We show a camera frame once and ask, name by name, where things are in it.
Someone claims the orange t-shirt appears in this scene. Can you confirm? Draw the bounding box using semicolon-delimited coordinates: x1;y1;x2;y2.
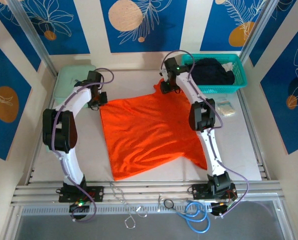
98;77;208;182

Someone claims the mint green storage case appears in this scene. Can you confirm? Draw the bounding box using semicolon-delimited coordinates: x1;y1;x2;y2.
53;64;98;111

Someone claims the navy t-shirt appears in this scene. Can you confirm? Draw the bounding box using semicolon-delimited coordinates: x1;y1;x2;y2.
188;57;236;86

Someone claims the small clear plastic packet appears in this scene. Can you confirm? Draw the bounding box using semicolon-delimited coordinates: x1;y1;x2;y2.
214;99;236;117

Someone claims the teal plastic basket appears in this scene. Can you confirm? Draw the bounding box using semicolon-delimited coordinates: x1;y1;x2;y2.
181;53;248;95

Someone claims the black connector board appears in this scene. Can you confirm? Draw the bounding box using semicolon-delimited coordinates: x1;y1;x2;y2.
69;202;91;214
209;200;234;216

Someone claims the aluminium corner post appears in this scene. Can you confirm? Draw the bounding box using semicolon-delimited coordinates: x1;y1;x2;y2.
239;0;278;64
7;0;59;77

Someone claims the aluminium frame rail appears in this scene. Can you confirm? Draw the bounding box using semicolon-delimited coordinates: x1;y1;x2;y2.
10;180;283;207

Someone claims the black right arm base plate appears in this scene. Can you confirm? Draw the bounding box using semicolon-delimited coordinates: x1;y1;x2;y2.
191;183;238;201

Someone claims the silver wire chain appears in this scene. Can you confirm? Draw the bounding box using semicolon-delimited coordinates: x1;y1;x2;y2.
108;181;149;230

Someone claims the black ring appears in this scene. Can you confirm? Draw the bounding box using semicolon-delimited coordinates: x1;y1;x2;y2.
163;198;176;210

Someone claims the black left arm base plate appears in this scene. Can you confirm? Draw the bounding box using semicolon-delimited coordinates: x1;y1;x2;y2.
58;185;105;203

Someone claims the aluminium side rail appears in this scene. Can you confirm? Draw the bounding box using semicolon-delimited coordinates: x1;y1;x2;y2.
236;88;272;181
25;99;56;186

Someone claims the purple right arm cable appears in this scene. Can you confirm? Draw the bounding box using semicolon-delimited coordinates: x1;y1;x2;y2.
160;49;250;219

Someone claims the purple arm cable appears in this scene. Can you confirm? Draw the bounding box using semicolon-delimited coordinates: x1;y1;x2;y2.
160;49;250;219
50;67;115;224

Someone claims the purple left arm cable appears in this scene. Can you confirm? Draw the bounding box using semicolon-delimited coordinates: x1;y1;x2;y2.
50;67;115;224

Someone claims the grey slotted cable duct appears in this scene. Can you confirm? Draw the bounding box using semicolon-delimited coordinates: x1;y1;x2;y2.
20;202;281;216

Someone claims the blue coiled cable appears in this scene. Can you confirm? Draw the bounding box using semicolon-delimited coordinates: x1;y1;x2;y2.
184;201;211;235

